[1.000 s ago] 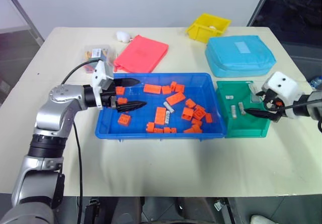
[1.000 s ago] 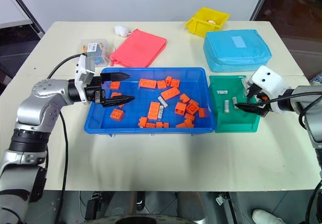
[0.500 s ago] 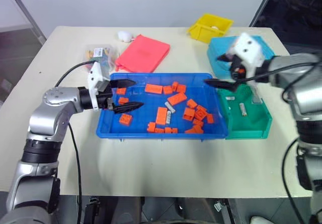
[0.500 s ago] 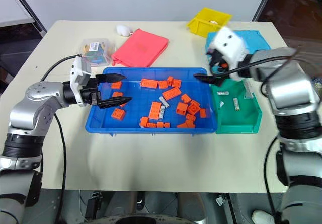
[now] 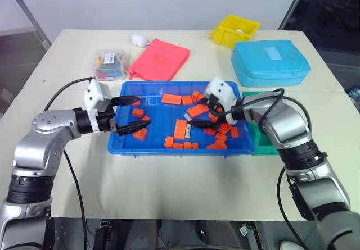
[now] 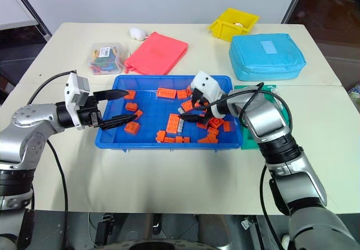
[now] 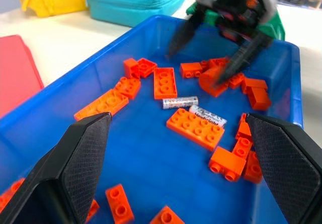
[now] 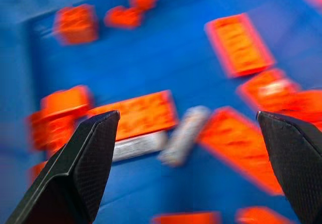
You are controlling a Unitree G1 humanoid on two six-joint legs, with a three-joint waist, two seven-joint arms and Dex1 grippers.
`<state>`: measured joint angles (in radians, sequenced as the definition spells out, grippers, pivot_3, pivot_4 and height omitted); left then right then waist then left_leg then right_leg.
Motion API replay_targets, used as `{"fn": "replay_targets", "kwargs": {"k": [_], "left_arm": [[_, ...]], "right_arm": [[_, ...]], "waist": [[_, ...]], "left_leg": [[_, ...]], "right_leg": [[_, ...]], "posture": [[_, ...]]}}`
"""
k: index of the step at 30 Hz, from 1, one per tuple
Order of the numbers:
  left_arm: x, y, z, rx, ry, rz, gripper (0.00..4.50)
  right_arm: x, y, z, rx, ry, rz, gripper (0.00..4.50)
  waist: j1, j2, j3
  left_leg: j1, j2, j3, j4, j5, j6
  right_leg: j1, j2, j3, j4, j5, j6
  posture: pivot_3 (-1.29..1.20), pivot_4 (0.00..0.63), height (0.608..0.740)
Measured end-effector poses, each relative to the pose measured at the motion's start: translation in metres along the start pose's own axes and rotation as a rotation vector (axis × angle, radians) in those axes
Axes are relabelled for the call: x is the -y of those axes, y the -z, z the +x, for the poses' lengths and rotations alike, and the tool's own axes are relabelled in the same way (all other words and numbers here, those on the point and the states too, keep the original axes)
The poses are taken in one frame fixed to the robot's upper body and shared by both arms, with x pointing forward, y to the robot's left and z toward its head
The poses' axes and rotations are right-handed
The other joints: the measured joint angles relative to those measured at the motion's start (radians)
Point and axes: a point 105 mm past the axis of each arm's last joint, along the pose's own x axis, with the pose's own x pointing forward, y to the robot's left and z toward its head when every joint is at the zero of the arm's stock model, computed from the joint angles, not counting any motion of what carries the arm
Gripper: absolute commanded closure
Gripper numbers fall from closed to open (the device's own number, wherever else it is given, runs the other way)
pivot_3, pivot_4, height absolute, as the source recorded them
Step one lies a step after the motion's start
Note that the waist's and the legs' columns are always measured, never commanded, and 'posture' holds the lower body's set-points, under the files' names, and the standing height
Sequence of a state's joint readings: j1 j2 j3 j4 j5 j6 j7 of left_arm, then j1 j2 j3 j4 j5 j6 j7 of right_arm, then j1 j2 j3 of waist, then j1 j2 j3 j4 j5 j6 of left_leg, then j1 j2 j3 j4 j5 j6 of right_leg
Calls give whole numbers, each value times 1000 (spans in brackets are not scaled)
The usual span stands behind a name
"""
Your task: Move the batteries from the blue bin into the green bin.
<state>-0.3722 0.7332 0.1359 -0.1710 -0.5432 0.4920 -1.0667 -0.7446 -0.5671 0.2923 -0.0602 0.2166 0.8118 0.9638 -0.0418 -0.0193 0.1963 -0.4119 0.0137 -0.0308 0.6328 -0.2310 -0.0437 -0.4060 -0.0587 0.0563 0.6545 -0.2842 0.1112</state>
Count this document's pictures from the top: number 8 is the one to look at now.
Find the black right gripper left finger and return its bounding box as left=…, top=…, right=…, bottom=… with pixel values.
left=5, top=110, right=121, bottom=224

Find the blue plastic bin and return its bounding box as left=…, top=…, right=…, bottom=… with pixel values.
left=0, top=0, right=322, bottom=224

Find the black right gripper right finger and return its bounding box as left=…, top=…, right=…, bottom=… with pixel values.
left=256, top=110, right=322, bottom=224

